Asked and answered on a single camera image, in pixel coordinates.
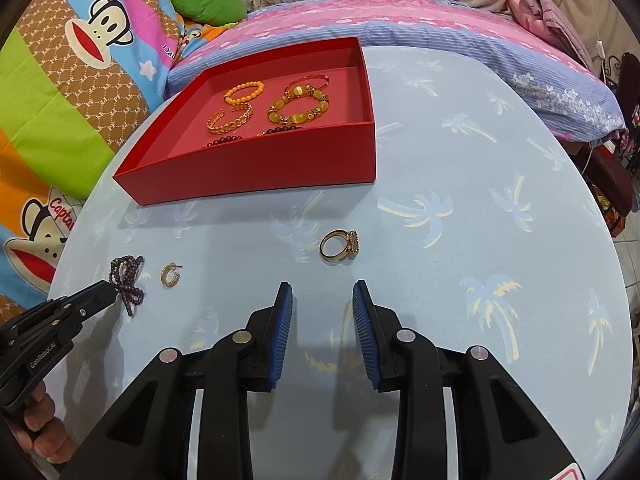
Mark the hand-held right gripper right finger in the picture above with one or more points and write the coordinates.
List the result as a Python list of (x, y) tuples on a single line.
[(365, 342)]

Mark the pink and blue striped quilt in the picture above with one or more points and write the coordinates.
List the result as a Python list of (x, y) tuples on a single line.
[(450, 25)]

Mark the purple cloth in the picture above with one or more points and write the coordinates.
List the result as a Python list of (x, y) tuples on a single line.
[(545, 15)]

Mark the colourful cartoon monkey blanket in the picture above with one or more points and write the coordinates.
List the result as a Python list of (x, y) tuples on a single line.
[(75, 60)]

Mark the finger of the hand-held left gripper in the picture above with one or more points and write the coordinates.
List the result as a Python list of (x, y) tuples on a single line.
[(97, 306), (85, 295)]

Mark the green pillow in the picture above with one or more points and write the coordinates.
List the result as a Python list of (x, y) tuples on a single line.
[(210, 2)]

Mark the dark furniture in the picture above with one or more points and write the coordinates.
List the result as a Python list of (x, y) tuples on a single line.
[(610, 175)]

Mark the person's left hand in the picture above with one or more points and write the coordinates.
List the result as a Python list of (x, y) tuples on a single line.
[(45, 430)]

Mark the light blue palm print tablecloth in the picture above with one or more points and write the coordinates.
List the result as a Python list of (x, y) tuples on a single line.
[(450, 185)]

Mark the thin gold bangle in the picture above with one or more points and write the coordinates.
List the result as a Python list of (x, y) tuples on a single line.
[(310, 77)]

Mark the long dark purple bead strand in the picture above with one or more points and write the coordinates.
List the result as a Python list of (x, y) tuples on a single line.
[(127, 285)]

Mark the red cardboard box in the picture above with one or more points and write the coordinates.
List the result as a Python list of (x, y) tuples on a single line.
[(250, 175)]

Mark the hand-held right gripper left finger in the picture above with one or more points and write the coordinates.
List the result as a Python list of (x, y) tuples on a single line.
[(281, 340)]

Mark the gold hoop earring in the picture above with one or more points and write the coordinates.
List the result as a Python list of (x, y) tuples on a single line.
[(167, 276)]

